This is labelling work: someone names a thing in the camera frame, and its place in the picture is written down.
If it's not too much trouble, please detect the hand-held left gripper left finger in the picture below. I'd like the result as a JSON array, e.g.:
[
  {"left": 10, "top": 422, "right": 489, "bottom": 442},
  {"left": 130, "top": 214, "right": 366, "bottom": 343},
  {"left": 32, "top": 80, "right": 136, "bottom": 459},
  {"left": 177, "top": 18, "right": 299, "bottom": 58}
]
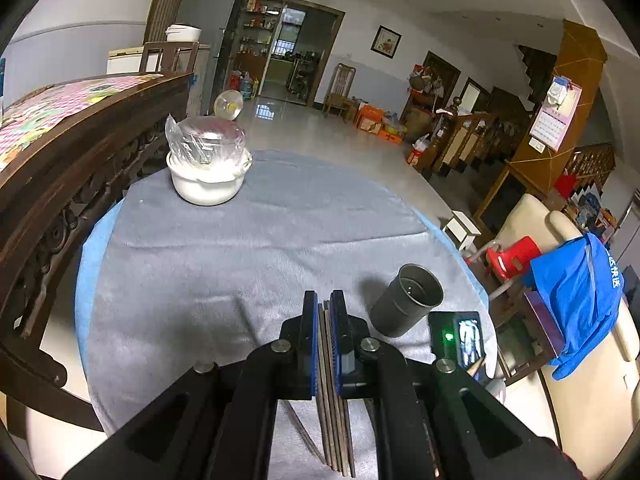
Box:
[{"left": 62, "top": 290, "right": 321, "bottom": 480}]

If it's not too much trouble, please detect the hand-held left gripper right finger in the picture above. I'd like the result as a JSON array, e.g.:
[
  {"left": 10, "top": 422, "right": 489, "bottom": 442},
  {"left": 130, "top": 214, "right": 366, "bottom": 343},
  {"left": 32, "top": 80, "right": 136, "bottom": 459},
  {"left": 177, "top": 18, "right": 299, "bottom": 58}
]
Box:
[{"left": 329, "top": 290, "right": 583, "bottom": 480}]

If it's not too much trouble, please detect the dark grey cup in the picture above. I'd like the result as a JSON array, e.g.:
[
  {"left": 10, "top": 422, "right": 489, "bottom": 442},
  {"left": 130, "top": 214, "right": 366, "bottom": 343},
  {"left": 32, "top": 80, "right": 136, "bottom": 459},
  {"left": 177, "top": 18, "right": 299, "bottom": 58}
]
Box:
[{"left": 369, "top": 263, "right": 445, "bottom": 338}]

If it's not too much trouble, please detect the red plastic child chair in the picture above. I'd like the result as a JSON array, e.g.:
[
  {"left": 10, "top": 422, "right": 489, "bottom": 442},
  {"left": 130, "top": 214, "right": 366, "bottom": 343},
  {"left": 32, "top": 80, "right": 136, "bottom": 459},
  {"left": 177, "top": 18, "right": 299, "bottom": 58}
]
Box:
[{"left": 465, "top": 236, "right": 542, "bottom": 306}]

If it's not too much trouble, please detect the small white stool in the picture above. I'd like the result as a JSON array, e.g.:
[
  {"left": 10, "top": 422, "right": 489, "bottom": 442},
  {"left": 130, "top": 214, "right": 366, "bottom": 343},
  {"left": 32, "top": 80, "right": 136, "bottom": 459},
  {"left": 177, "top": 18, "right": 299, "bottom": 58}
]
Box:
[{"left": 442, "top": 211, "right": 482, "bottom": 252}]

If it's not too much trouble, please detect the grey table cloth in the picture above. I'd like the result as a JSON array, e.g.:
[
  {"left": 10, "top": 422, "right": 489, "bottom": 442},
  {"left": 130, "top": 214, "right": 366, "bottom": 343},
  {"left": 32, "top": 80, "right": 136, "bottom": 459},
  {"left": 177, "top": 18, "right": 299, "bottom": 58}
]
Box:
[{"left": 85, "top": 149, "right": 493, "bottom": 480}]

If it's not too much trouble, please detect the blue garment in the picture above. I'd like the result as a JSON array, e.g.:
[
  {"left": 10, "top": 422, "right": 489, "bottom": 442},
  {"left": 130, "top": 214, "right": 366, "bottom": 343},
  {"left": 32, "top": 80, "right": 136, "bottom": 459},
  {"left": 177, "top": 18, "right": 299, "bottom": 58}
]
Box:
[{"left": 529, "top": 232, "right": 629, "bottom": 381}]

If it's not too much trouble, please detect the cream sofa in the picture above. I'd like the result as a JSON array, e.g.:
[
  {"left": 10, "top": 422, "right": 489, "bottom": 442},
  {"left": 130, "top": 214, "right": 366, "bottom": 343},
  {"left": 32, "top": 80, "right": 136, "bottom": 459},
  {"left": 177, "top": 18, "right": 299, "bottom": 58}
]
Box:
[{"left": 492, "top": 193, "right": 640, "bottom": 477}]

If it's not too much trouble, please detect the red and white bag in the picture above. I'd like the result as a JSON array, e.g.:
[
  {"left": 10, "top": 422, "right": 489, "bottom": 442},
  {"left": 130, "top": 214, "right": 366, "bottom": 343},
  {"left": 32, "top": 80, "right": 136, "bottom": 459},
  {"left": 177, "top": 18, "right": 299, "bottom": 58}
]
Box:
[{"left": 407, "top": 134, "right": 432, "bottom": 167}]

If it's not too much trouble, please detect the white ceramic pot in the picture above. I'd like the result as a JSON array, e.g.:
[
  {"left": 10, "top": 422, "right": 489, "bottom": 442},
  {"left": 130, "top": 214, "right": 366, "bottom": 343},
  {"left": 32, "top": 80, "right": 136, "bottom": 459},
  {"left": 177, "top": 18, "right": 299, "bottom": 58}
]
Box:
[{"left": 167, "top": 150, "right": 254, "bottom": 207}]

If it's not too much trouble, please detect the wooden stair railing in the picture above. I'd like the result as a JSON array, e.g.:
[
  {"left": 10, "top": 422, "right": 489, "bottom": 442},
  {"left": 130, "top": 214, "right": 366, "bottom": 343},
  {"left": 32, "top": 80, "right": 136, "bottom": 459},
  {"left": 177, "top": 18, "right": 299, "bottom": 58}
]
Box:
[{"left": 430, "top": 96, "right": 532, "bottom": 177}]

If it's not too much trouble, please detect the large orange box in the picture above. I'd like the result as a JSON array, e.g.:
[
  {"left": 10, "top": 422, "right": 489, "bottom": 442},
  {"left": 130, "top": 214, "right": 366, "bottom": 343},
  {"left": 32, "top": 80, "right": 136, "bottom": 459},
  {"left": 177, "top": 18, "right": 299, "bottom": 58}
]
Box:
[{"left": 354, "top": 104, "right": 385, "bottom": 135}]

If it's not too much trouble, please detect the yellow electric fan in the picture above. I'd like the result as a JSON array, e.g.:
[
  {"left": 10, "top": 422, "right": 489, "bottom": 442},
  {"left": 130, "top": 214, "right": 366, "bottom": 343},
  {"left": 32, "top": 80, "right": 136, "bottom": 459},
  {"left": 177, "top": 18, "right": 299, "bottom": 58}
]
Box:
[{"left": 214, "top": 89, "right": 246, "bottom": 122}]

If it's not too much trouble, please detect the tall-backed wooden chair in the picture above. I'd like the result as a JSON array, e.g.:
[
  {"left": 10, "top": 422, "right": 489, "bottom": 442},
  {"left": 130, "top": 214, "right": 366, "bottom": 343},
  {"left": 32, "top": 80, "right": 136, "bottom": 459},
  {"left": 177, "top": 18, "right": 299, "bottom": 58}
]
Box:
[{"left": 324, "top": 62, "right": 359, "bottom": 122}]

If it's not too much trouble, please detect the wooden pillar cabinet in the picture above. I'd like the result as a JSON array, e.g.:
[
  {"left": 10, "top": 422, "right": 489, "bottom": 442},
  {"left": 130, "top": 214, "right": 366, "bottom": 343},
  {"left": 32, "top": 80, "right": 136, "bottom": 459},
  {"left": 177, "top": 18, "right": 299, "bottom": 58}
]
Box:
[{"left": 472, "top": 20, "right": 609, "bottom": 241}]

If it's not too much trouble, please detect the white chest freezer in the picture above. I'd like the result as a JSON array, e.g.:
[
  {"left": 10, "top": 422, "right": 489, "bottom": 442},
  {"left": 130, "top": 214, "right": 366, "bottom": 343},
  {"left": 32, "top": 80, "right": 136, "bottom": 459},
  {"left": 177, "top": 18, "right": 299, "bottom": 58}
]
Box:
[{"left": 190, "top": 42, "right": 212, "bottom": 117}]

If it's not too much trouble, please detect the carved dark wooden bench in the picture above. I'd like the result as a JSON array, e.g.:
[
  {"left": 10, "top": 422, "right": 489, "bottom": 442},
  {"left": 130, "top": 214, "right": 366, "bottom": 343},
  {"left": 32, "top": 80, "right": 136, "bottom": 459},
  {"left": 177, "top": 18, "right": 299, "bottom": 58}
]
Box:
[{"left": 0, "top": 71, "right": 196, "bottom": 433}]

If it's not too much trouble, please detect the wooden goods shelf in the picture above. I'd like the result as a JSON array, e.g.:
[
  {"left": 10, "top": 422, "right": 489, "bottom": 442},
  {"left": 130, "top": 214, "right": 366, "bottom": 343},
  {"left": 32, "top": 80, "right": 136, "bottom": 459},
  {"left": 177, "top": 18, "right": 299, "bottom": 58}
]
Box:
[{"left": 234, "top": 0, "right": 287, "bottom": 99}]

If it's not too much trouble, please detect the dark wooden chair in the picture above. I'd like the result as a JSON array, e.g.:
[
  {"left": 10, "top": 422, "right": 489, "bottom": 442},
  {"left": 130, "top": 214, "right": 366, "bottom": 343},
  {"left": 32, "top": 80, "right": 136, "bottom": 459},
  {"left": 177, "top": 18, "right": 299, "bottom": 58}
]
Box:
[{"left": 139, "top": 41, "right": 200, "bottom": 74}]

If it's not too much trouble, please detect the white rice cooker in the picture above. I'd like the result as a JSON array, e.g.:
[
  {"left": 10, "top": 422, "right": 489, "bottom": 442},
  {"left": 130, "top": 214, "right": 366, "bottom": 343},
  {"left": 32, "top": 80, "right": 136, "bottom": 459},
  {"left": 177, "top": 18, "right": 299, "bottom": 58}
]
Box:
[{"left": 166, "top": 24, "right": 203, "bottom": 43}]

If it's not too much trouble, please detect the cream white cabinet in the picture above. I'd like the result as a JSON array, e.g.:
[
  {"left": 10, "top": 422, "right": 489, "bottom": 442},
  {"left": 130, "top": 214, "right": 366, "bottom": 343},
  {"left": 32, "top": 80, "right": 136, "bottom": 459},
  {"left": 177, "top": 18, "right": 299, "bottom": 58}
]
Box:
[{"left": 106, "top": 46, "right": 146, "bottom": 75}]

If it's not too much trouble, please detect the pink checkered cushion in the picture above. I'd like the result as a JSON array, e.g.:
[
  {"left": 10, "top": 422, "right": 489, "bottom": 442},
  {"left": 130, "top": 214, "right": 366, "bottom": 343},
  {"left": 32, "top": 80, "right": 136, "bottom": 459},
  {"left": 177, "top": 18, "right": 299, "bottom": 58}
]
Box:
[{"left": 0, "top": 74, "right": 164, "bottom": 172}]

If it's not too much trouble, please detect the grey refrigerator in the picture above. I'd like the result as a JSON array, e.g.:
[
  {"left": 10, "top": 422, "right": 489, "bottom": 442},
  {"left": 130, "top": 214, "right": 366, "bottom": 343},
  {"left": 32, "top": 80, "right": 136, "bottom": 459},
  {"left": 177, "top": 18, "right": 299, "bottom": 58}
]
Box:
[{"left": 176, "top": 0, "right": 251, "bottom": 117}]

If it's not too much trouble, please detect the pink wall calendar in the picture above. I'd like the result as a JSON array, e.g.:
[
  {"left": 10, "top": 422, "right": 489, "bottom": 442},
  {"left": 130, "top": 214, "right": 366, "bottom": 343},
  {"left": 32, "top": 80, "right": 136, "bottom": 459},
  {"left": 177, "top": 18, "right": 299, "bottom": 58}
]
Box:
[{"left": 528, "top": 76, "right": 584, "bottom": 152}]

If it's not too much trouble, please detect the framed wall picture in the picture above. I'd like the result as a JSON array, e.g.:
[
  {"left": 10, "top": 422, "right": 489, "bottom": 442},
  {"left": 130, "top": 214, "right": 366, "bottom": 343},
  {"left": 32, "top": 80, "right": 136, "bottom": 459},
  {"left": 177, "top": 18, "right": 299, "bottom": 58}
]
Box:
[{"left": 371, "top": 25, "right": 403, "bottom": 59}]

